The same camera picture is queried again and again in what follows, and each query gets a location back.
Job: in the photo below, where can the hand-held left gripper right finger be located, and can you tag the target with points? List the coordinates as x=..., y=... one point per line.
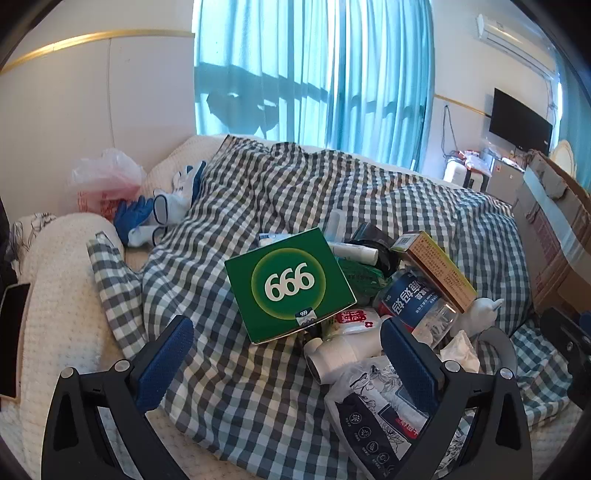
x=410, y=365

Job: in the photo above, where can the grey mini fridge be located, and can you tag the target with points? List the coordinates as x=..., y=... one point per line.
x=505, y=182

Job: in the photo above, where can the black white printed pouch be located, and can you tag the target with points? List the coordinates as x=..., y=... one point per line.
x=369, y=415

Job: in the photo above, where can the small blue white tube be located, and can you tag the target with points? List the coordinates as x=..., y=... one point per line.
x=272, y=239

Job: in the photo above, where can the white oval mirror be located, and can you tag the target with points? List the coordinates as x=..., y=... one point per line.
x=564, y=156

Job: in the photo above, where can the pink plastic bag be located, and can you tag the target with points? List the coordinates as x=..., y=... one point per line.
x=105, y=177

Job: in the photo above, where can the wide blue curtain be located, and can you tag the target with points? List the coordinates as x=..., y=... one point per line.
x=300, y=74

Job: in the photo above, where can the blue label water bottle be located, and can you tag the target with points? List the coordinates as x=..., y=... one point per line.
x=411, y=297

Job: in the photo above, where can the black television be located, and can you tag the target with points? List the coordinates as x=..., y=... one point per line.
x=519, y=120

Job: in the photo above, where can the yellow orange box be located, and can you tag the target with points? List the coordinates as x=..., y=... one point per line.
x=438, y=267

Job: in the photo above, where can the black jar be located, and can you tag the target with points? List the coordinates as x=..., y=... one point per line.
x=371, y=237

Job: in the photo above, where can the cardboard box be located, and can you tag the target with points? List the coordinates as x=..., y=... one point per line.
x=549, y=235

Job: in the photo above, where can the floral printed cloth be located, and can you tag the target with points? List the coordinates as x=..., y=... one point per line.
x=28, y=233

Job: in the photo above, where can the green box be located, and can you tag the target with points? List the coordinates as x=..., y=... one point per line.
x=286, y=281

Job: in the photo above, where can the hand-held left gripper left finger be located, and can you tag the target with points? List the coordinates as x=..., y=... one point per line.
x=170, y=356

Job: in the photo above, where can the black phone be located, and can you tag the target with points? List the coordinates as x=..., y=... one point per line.
x=13, y=339

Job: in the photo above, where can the grey white checked blanket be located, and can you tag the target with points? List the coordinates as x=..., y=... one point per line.
x=258, y=194

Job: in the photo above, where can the white air conditioner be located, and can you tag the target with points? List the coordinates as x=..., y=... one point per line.
x=512, y=39

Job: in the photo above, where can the white tissue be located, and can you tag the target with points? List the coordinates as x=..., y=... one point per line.
x=458, y=350

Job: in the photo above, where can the green packet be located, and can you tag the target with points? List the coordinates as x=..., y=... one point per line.
x=362, y=279

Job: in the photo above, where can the white plastic bottle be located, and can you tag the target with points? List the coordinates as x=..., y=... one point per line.
x=339, y=353

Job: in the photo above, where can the white figurine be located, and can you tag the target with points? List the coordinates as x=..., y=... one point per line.
x=480, y=316

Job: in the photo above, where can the translucent plastic cup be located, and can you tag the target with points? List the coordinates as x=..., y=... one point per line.
x=335, y=225

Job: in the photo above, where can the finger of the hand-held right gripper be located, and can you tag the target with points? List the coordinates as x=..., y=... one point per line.
x=569, y=341

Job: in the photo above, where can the white appliance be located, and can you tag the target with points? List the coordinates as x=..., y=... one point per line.
x=455, y=174

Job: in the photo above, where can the narrow blue curtain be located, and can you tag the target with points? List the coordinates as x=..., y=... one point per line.
x=563, y=101

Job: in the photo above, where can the white red printed packet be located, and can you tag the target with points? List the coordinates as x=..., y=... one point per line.
x=358, y=321

